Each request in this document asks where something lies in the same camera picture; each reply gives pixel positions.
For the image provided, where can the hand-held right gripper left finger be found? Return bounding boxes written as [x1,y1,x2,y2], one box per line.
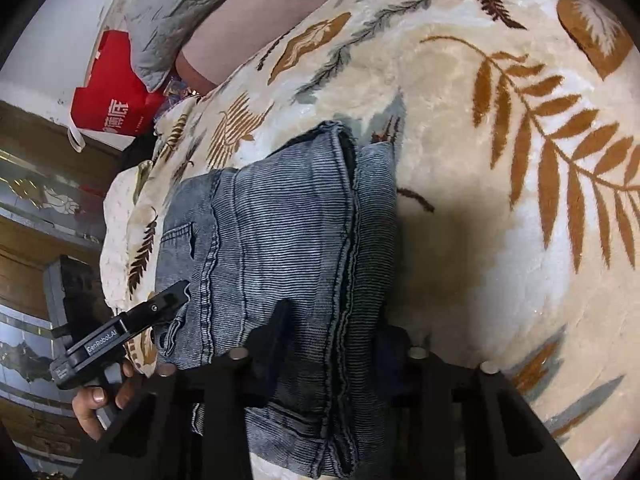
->
[75,300,292,480]

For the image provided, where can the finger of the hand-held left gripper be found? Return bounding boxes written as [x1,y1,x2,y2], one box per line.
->
[149,281,191,324]

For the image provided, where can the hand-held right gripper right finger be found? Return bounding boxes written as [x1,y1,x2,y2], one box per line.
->
[372,327,581,480]

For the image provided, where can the blue-grey denim pants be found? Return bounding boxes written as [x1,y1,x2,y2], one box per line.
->
[155,121,401,480]

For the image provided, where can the person's left hand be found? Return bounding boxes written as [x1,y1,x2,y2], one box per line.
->
[72,361,136,442]

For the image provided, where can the wooden cabinet with decorated panels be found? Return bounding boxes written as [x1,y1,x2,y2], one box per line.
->
[0,100,126,476]

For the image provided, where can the small colourful box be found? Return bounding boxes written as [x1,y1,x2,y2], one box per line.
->
[164,77,202,105]

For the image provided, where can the red shopping bag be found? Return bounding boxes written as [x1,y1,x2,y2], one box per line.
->
[69,30,168,153]

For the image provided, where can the cream leaf-print fleece blanket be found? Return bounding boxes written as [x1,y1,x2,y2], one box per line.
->
[100,0,640,480]

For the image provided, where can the grey quilted cover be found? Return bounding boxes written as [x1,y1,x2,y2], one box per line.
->
[122,0,321,93]

